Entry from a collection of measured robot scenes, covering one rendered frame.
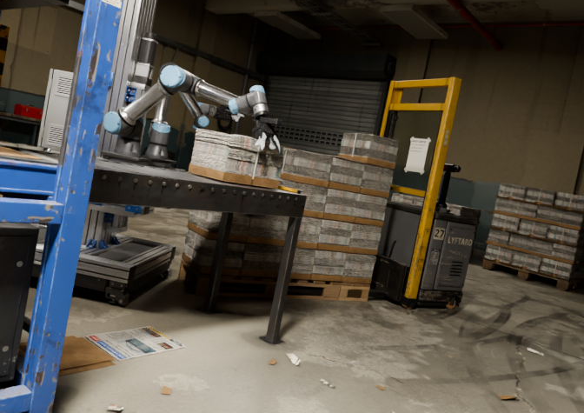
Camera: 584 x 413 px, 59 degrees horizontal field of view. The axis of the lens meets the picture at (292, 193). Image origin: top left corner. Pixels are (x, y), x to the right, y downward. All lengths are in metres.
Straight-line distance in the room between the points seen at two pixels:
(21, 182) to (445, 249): 3.44
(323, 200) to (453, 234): 1.24
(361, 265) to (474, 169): 6.15
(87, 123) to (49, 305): 0.55
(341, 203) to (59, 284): 2.55
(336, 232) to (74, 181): 2.56
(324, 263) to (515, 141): 6.49
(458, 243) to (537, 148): 5.39
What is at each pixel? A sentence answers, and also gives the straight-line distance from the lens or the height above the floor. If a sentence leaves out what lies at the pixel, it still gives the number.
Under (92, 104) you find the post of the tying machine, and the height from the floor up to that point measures 1.00.
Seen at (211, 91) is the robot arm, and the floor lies 1.25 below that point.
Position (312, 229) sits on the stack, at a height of 0.52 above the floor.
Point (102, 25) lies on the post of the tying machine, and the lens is 1.67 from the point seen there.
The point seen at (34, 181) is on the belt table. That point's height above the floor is 0.74.
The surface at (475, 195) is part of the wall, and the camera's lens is 9.94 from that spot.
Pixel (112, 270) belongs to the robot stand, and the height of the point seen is 0.19.
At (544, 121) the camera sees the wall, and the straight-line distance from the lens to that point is 9.82.
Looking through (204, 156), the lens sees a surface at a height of 0.90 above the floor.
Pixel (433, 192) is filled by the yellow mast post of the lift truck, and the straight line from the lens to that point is 4.19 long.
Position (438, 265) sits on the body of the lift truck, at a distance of 4.48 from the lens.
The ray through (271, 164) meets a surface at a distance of 2.66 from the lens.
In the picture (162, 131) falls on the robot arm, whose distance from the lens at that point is 3.54.
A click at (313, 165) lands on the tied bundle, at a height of 0.97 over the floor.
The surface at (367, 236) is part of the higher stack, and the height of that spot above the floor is 0.51.
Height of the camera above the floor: 0.94
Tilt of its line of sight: 3 degrees down
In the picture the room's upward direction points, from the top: 11 degrees clockwise
